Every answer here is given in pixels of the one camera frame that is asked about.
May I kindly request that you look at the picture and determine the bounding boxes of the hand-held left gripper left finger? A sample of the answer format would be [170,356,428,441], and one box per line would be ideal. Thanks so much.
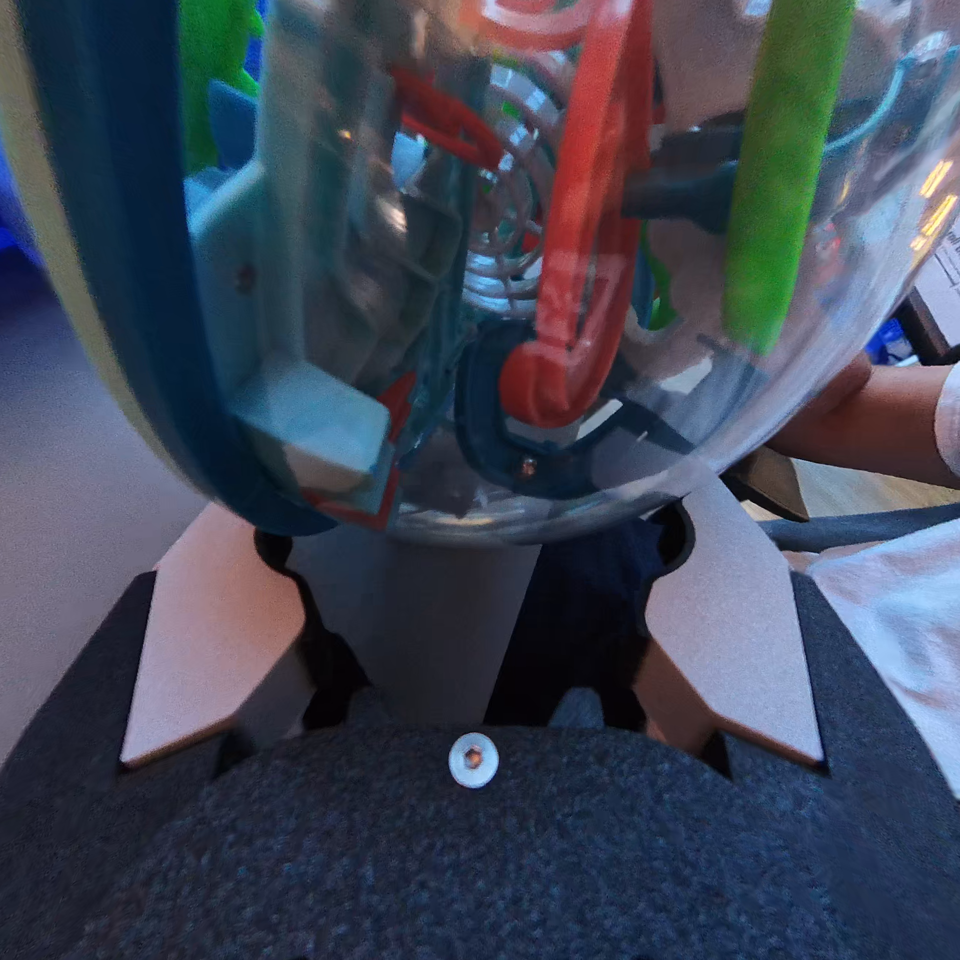
[120,502,318,771]

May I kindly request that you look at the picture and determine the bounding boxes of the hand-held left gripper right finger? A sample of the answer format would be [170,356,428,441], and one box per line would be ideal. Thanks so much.
[633,480,826,767]

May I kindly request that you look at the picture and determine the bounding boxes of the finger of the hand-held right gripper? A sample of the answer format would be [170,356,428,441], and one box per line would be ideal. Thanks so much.
[723,448,813,524]

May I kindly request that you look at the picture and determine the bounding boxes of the clear plastic maze ball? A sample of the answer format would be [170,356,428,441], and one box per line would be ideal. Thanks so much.
[0,0,960,547]

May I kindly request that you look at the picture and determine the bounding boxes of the person's right forearm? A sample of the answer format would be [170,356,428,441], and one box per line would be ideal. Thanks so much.
[765,352,960,489]

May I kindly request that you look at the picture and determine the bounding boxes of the black mesh office chair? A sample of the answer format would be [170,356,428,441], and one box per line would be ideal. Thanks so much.
[761,501,960,554]

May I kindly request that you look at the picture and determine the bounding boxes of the person's dark trousers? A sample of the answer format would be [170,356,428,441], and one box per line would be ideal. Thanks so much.
[486,519,678,730]

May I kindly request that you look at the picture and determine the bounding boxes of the person's white shirt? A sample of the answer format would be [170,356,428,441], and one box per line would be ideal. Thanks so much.
[808,517,960,798]

